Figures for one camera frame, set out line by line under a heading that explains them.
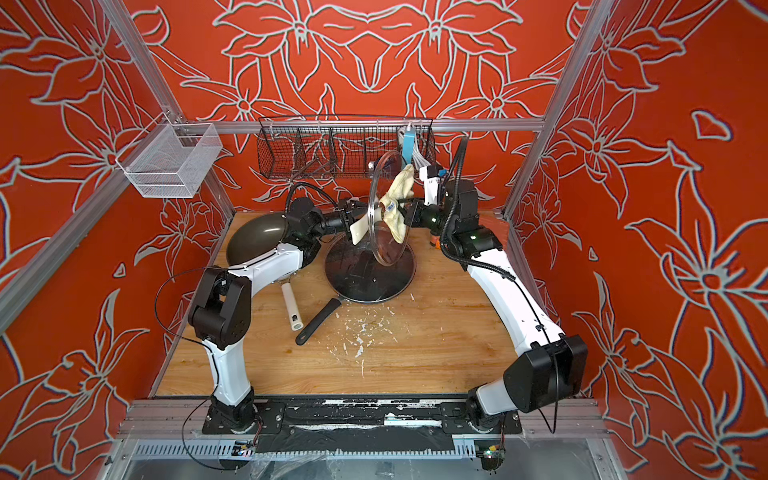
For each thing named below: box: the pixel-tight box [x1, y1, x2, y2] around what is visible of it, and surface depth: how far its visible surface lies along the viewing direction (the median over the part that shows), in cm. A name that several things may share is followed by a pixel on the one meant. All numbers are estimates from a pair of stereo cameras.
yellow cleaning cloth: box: [380, 164, 415, 244], surface depth 72 cm
